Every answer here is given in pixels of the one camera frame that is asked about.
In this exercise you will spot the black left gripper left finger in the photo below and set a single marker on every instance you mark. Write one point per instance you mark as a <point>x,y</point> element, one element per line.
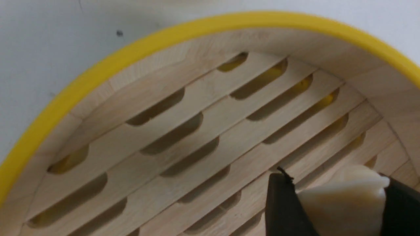
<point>284,213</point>

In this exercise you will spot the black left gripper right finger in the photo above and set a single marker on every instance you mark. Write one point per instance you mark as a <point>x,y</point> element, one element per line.
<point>401,215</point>

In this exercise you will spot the white dumpling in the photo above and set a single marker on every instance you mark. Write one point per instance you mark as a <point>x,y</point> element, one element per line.
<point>352,203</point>

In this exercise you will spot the bamboo steamer tray yellow rim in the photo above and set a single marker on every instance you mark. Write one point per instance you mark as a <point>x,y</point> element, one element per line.
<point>177,134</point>

